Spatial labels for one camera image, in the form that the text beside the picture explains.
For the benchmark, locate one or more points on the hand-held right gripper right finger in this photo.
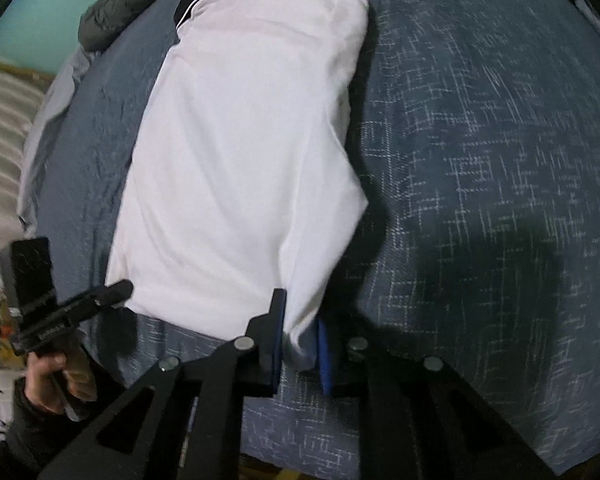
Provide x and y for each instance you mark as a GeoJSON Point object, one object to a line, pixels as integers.
{"type": "Point", "coordinates": [325, 360]}

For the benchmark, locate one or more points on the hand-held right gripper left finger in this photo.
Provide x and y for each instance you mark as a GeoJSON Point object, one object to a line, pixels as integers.
{"type": "Point", "coordinates": [276, 330]}

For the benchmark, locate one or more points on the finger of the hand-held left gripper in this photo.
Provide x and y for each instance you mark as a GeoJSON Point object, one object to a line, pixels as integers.
{"type": "Point", "coordinates": [105, 297]}

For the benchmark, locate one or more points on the white shirt with black trim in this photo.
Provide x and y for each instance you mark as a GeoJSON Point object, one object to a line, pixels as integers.
{"type": "Point", "coordinates": [240, 160]}

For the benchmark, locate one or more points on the person's left forearm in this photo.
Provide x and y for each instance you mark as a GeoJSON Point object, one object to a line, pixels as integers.
{"type": "Point", "coordinates": [30, 440]}

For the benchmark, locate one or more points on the person's left hand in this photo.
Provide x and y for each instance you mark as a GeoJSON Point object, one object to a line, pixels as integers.
{"type": "Point", "coordinates": [45, 380]}

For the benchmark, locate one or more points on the cream striped curtain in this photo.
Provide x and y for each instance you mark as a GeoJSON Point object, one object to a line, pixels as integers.
{"type": "Point", "coordinates": [0, 170]}

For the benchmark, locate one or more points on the light grey pillow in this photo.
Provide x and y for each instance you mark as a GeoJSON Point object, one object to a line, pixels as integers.
{"type": "Point", "coordinates": [45, 135]}

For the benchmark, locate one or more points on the wooden strip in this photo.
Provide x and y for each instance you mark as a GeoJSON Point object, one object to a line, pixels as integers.
{"type": "Point", "coordinates": [32, 75]}

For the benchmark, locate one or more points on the bed with blue patterned sheet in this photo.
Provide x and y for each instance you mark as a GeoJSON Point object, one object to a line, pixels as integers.
{"type": "Point", "coordinates": [480, 160]}

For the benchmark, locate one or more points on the dark grey duvet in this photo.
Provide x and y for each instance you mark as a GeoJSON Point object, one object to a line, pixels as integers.
{"type": "Point", "coordinates": [120, 10]}

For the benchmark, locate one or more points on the grey folded garment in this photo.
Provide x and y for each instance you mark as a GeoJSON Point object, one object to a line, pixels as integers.
{"type": "Point", "coordinates": [587, 10]}

